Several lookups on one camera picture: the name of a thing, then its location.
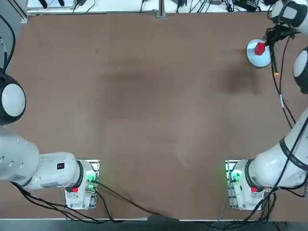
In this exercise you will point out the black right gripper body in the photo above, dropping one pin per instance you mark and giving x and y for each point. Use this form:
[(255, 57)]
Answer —
[(285, 31)]

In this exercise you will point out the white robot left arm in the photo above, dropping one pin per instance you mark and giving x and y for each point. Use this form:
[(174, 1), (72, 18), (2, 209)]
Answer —
[(48, 170)]

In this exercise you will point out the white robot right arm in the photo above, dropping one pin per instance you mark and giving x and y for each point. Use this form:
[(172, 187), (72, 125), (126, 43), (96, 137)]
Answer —
[(272, 168)]

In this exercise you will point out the red wooden cube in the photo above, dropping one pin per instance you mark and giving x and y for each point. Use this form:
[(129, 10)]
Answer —
[(260, 49)]

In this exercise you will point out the pale blue round plate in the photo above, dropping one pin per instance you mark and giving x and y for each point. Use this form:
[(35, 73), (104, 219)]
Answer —
[(258, 60)]

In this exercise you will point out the black plastic crate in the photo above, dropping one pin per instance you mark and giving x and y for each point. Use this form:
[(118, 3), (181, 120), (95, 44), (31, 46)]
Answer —
[(245, 4)]

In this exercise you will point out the aluminium table edge post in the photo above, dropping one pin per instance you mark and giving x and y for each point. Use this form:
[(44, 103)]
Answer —
[(161, 9)]

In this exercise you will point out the aluminium corner bracket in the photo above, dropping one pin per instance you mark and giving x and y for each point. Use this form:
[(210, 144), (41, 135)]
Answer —
[(24, 19)]

